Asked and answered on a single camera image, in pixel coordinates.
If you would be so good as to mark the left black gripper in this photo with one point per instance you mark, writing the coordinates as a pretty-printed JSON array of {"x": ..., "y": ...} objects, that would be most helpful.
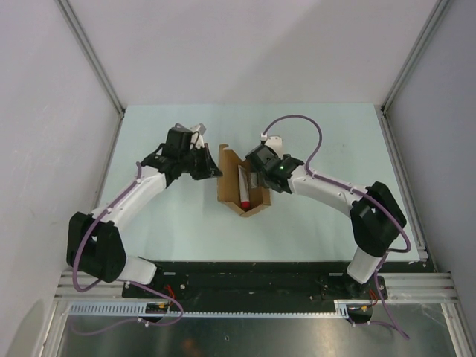
[{"x": 209, "y": 169}]

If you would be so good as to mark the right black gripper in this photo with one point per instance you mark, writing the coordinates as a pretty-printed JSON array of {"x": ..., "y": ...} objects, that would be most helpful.
[{"x": 262, "y": 181}]

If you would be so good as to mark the brown cardboard express box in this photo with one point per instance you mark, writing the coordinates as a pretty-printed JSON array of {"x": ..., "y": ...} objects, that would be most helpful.
[{"x": 228, "y": 184}]

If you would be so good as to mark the white tube red cap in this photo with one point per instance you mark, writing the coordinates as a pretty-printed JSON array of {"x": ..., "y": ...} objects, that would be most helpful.
[{"x": 245, "y": 203}]

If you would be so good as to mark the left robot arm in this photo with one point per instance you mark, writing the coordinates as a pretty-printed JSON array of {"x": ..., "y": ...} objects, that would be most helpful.
[{"x": 95, "y": 245}]

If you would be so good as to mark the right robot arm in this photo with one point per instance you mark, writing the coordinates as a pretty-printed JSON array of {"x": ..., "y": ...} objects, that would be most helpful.
[{"x": 377, "y": 220}]

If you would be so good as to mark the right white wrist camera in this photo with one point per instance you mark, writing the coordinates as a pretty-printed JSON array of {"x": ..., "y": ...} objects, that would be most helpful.
[{"x": 275, "y": 142}]

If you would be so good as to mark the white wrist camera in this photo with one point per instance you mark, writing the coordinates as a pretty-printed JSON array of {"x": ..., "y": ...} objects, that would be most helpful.
[
  {"x": 197, "y": 140},
  {"x": 275, "y": 142}
]

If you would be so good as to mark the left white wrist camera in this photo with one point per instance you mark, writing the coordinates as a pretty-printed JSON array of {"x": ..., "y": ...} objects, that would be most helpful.
[{"x": 197, "y": 140}]

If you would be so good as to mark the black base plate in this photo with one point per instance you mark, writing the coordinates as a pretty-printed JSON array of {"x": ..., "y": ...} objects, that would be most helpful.
[{"x": 255, "y": 288}]

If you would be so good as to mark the right aluminium frame post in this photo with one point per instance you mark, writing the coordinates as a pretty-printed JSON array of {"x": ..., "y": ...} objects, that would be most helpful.
[{"x": 422, "y": 41}]

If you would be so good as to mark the aluminium frame post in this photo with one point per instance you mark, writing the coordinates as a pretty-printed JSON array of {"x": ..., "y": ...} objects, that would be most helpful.
[
  {"x": 79, "y": 33},
  {"x": 422, "y": 41}
]

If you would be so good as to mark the aluminium front rail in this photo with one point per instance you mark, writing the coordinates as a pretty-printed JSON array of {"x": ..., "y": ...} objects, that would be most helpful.
[{"x": 400, "y": 287}]

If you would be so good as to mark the left aluminium frame post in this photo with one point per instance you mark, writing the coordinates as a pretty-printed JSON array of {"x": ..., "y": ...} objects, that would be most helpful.
[{"x": 79, "y": 33}]

